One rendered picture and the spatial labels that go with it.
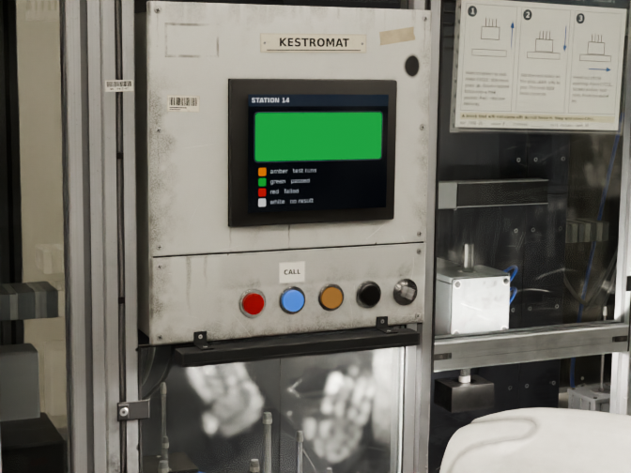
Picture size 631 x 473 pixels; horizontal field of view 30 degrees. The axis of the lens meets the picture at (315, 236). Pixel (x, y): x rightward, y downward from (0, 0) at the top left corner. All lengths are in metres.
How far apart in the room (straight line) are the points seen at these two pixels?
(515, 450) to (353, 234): 0.77
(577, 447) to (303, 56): 0.84
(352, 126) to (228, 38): 0.21
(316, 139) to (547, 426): 0.75
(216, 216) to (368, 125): 0.25
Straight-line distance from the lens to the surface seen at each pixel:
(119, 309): 1.61
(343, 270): 1.69
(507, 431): 1.00
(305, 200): 1.63
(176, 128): 1.58
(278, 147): 1.61
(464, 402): 2.07
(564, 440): 0.98
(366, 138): 1.66
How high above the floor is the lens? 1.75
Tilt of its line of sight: 8 degrees down
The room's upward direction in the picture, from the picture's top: 1 degrees clockwise
